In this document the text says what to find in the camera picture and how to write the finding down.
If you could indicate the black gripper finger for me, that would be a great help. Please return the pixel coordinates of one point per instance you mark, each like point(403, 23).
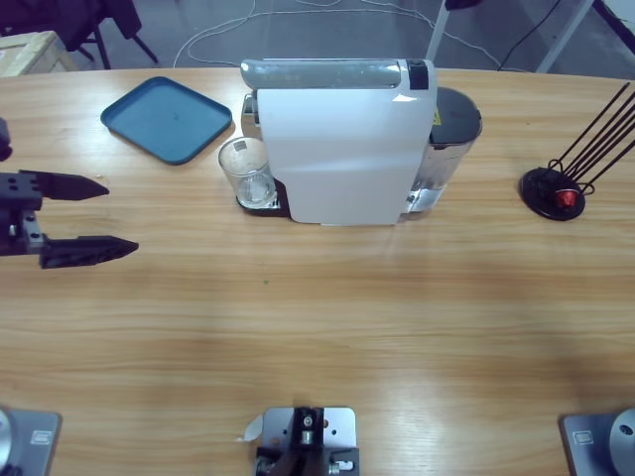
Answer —
point(461, 4)

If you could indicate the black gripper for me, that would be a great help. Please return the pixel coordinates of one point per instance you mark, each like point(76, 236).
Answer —
point(20, 228)

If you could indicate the clear drinking glass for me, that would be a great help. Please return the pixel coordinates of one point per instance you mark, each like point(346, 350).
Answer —
point(245, 171)

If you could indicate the white capsule coffee machine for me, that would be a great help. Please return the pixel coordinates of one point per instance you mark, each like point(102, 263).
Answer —
point(342, 149)

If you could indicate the red coffee capsule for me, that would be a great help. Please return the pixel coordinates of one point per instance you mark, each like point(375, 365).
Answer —
point(565, 199)

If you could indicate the clear water tank black lid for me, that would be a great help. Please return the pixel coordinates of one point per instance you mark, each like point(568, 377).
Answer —
point(456, 119)

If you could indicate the blue plastic tray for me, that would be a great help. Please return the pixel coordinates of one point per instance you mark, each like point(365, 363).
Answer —
point(166, 119)

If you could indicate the wooden crate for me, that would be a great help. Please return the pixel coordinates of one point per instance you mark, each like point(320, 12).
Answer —
point(30, 54)

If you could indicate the black capsule holder with rods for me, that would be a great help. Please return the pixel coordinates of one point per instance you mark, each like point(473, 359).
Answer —
point(538, 193)

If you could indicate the black chair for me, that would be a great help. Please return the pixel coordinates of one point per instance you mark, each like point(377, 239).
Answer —
point(119, 15)

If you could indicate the white paper tab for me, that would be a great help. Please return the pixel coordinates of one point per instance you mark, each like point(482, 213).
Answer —
point(253, 429)

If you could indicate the white frame leg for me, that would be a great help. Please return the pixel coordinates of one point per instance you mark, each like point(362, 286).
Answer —
point(439, 35)
point(565, 35)

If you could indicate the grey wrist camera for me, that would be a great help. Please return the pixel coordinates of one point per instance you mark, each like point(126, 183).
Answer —
point(4, 139)

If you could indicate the black frame bar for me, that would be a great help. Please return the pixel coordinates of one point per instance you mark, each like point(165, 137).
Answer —
point(617, 20)

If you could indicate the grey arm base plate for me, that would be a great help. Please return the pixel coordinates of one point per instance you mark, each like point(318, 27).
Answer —
point(600, 441)
point(30, 441)

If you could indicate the centre metal base mount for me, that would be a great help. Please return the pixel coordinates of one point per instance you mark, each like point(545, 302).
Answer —
point(307, 431)

